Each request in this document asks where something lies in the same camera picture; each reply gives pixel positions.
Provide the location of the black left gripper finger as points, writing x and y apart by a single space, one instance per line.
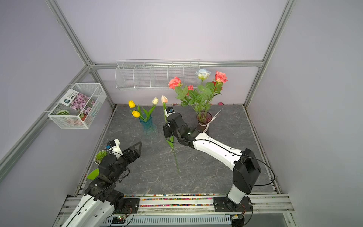
132 150
139 148

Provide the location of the green garden trowel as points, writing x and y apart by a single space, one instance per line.
93 175

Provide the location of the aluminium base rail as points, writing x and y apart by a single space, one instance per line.
202 208

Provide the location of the teal glass vase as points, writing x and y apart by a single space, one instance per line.
149 128

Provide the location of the red grey glass vase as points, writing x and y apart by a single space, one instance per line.
204 119

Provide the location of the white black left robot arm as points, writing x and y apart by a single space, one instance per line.
101 200

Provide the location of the long white wire basket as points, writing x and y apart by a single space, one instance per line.
155 73

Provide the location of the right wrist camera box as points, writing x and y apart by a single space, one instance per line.
168 111

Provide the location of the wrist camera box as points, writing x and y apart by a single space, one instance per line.
113 147
168 111

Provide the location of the flower seed packet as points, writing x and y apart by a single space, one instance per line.
77 101

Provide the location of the striped green ball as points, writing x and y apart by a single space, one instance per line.
63 112

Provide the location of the white blue rose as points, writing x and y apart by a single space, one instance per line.
202 75

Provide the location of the orange tulip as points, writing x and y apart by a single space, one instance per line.
170 141

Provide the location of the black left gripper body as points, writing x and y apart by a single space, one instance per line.
129 158

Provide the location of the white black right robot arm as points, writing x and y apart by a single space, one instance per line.
253 172

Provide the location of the yellow tulip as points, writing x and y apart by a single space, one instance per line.
133 106
137 114

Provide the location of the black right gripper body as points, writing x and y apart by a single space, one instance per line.
168 130

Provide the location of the pink rose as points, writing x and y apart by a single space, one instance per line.
187 97
220 79

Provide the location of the white tulip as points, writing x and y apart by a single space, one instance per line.
150 111

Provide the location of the white wire side basket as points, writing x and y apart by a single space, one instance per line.
76 120

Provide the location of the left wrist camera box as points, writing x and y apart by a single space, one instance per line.
113 147

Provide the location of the pale pink tulip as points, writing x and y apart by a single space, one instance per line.
164 102

